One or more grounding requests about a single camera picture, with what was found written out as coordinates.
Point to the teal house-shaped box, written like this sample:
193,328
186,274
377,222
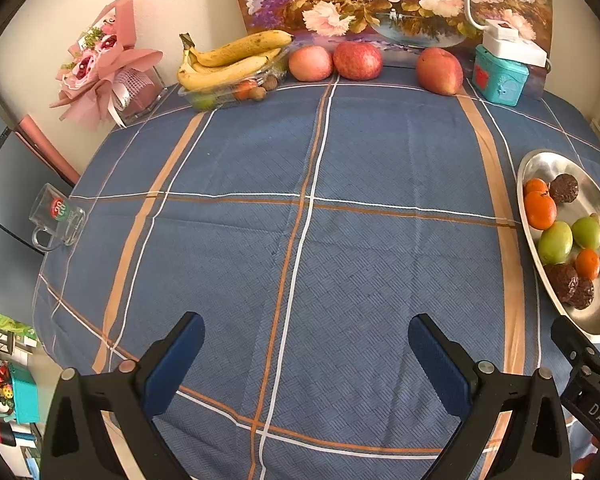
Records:
500,77

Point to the dark grey cabinet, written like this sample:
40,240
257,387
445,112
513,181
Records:
15,190

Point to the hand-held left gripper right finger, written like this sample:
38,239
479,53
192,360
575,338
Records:
437,360

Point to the dark wrinkled passion fruit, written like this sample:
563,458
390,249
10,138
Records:
583,295
561,282
564,188

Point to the clear plastic fruit container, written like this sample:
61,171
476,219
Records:
220,99

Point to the small orange mandarin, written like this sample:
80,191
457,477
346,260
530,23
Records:
535,186
587,264

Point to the small orange in container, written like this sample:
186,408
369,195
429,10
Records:
242,90

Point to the pink flower bouquet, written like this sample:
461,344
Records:
97,60

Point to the large red apple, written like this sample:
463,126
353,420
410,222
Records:
439,71

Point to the white plug with red switch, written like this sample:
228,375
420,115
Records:
500,27

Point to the small brown longan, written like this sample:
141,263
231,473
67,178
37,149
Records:
596,218

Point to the yellow banana bunch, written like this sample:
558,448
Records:
225,67

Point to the blue plaid tablecloth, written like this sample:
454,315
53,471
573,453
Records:
290,210

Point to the glass mug with round logo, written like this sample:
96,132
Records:
55,215

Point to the floral painting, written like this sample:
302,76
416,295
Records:
305,0

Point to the pink paper roll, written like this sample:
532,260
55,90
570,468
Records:
45,147

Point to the clear acrylic box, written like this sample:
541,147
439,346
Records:
147,92

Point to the large orange mandarin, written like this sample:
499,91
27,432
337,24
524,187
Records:
540,211

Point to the small pink apple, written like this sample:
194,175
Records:
310,64

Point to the medium dark red apple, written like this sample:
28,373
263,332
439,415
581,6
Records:
357,60

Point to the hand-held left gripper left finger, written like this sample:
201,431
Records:
177,360

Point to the teal storage box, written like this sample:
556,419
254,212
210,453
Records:
25,392

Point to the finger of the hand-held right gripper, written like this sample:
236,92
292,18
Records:
592,395

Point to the green jujube fruit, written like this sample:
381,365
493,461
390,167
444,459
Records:
587,232
555,243

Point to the green fruit in container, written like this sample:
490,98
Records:
203,102

